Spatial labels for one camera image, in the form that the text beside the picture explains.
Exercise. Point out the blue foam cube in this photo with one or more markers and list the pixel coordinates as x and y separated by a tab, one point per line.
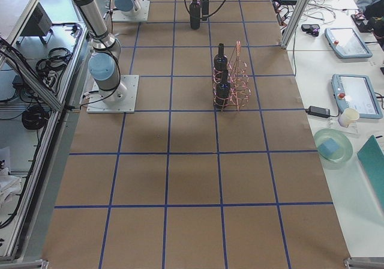
328	147

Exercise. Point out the black electronics box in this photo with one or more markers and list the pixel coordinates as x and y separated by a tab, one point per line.
38	25

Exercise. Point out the green glass plate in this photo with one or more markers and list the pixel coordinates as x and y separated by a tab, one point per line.
345	152

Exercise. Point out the aluminium frame post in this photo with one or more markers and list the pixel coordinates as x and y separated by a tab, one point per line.
293	23

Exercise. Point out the teach pendant far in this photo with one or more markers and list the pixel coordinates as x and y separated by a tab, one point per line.
347	43

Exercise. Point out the dark wine bottle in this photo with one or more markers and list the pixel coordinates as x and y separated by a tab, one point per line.
194	9

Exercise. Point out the white paper cup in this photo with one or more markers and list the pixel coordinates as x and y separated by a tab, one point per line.
348	116

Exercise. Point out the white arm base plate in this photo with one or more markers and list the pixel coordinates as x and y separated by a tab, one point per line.
137	11
123	100

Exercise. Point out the copper wire wine basket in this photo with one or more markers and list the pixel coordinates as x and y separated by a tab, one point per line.
238	78

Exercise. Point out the black power brick on table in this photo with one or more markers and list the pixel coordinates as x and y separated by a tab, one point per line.
318	111

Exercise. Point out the teach pendant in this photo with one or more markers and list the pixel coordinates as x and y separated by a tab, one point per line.
347	43
356	92

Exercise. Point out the dark bottle under basket handle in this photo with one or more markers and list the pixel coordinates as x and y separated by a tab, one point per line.
220	62

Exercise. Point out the teach pendant near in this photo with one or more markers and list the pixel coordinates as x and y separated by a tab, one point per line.
356	92

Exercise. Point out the teal folder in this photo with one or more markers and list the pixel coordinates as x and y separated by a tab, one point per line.
371	158

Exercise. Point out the dark bottle at basket corner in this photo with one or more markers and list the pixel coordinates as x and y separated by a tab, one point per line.
222	90

